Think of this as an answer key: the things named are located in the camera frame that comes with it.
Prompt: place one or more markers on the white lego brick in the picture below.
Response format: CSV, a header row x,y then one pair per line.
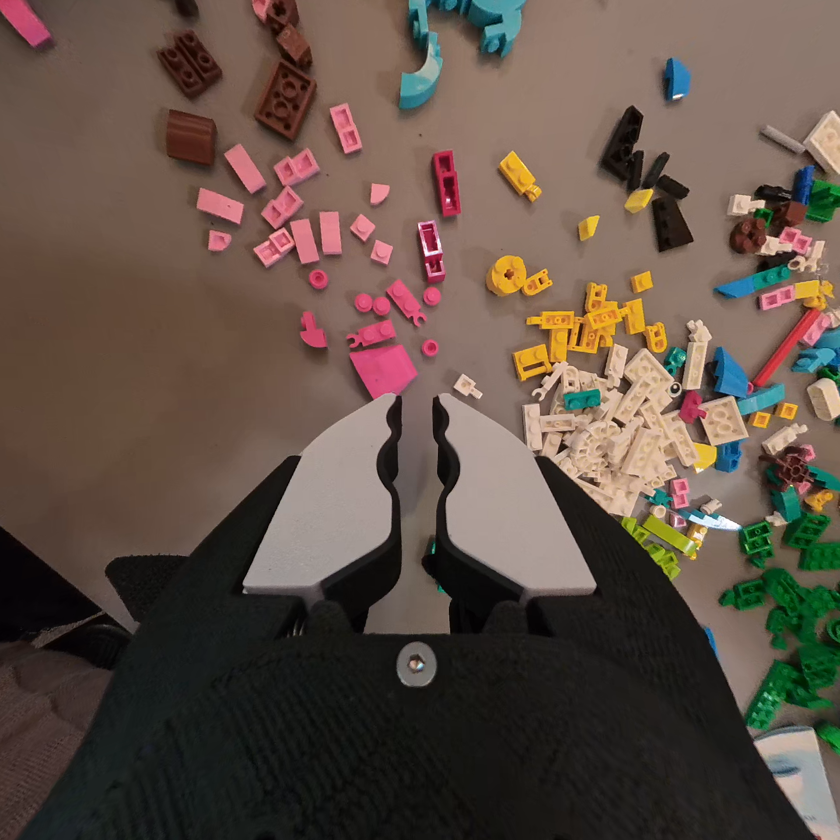
x,y
825,141

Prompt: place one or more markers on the light blue curved lego arch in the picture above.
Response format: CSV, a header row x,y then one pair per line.
x,y
420,82

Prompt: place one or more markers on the group of light pink lego pieces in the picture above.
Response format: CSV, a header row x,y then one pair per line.
x,y
305,239

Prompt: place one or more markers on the cluster of lime lego pieces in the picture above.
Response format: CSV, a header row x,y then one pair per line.
x,y
666,533

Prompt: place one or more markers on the cluster of brown lego bricks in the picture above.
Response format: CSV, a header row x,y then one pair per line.
x,y
285,98

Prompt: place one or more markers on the group of hot pink lego pieces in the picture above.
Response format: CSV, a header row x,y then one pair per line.
x,y
384,371

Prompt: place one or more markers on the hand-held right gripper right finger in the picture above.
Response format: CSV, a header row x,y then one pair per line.
x,y
512,505

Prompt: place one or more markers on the yellow lego plate with clip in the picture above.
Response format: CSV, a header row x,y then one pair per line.
x,y
515,169

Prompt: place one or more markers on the pile of yellow lego pieces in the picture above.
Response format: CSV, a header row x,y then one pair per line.
x,y
594,325

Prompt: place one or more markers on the yellow round lego brick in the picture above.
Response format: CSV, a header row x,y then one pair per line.
x,y
505,275

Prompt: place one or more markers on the person's black trousers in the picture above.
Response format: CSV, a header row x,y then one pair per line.
x,y
33,584

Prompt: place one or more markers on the grey lego bar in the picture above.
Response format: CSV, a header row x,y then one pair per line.
x,y
781,139

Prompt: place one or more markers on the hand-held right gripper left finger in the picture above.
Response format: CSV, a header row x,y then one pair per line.
x,y
321,505

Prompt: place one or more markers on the small white lego clip plate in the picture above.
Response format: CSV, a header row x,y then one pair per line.
x,y
467,386

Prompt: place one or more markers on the teal lego plate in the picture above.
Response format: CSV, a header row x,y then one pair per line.
x,y
581,400

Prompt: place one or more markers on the small yellow lego clip piece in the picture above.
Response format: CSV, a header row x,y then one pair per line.
x,y
537,282

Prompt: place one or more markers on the long pink lego plate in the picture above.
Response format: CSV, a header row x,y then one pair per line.
x,y
26,23

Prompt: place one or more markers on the black lego wedge plate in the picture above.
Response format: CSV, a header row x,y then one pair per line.
x,y
670,226
623,134

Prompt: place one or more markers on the pile of green lego pieces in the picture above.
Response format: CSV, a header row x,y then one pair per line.
x,y
800,610

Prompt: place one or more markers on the small yellow lego slope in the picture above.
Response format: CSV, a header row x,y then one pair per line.
x,y
589,228
638,200

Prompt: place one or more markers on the black lego tile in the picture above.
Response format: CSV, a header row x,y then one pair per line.
x,y
673,187

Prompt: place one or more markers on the large teal lego assembly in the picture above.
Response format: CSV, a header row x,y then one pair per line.
x,y
472,16

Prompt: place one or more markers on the dark magenta lego brick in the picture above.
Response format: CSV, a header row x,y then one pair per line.
x,y
446,187
430,253

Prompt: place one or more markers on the small yellow square lego plate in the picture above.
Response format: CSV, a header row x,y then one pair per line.
x,y
642,282

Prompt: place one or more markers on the pile of white lego pieces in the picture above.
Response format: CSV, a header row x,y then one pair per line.
x,y
630,433

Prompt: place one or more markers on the pile of mixed colour lego pieces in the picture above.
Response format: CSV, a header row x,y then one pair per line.
x,y
787,262

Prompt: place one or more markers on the small blue lego slope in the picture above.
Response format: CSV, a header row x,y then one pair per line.
x,y
676,77

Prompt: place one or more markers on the white blue paper sheet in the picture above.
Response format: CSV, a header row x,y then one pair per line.
x,y
794,781

